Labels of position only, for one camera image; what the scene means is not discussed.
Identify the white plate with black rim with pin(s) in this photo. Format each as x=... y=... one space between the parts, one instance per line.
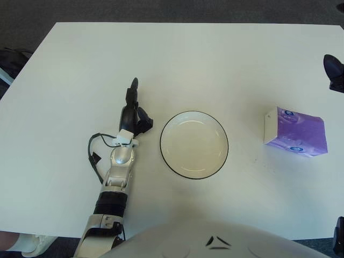
x=194 y=145

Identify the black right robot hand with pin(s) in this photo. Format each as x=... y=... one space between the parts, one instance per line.
x=334 y=70

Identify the bare person leg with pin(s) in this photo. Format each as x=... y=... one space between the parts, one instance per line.
x=8 y=240

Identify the black bag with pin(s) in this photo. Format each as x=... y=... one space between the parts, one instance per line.
x=13 y=61

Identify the grey robot torso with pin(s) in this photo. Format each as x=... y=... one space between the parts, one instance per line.
x=215 y=242

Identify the purple tissue paper pack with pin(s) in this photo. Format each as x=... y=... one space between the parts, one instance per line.
x=301 y=131

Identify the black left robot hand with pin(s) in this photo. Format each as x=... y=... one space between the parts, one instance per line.
x=127 y=118

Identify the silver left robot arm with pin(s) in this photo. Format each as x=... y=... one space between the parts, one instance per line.
x=118 y=172

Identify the white shoe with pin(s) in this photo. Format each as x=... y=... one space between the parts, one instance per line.
x=37 y=244

